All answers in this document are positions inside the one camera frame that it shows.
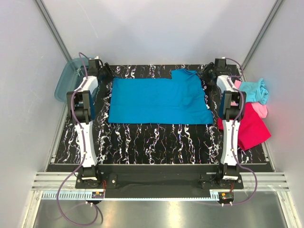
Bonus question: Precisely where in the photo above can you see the aluminium frame post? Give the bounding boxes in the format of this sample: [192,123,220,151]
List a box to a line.
[34,0,72,62]
[242,0,285,70]

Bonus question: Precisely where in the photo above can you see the right aluminium frame post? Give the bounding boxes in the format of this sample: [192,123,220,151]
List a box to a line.
[242,0,285,70]

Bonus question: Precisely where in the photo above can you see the teal transparent plastic bin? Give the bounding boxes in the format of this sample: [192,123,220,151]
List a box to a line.
[54,57,100,104]

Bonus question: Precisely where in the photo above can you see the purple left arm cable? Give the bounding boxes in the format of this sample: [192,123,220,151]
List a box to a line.
[57,52,103,226]

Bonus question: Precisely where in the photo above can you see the blue t shirt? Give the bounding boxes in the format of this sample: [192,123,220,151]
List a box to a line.
[108,69,213,124]

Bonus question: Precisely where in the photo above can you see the light pink t shirt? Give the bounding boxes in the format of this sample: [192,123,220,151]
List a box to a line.
[234,80,268,119]

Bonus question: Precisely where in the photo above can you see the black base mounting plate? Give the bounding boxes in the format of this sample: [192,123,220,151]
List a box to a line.
[46,163,245,199]

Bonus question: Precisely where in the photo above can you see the magenta t shirt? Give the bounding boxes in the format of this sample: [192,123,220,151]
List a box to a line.
[217,102,272,151]

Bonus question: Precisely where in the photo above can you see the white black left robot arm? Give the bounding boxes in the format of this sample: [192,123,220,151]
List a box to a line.
[66,56,113,188]

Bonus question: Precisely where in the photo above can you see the cyan t shirt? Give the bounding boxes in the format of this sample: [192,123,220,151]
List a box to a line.
[239,78,269,105]

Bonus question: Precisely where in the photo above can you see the left aluminium frame post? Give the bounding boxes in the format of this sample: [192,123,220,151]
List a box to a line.
[34,0,72,62]

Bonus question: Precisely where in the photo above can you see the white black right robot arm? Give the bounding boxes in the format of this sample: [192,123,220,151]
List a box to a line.
[201,57,246,189]

